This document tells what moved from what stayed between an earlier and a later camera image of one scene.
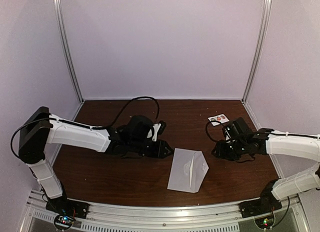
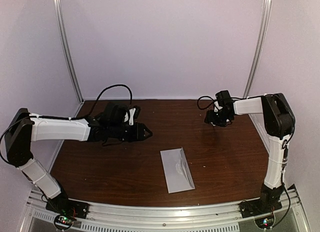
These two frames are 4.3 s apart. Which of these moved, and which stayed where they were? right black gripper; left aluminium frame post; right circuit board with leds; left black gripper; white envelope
Moved: left black gripper; white envelope; right black gripper
Stayed: left aluminium frame post; right circuit board with leds
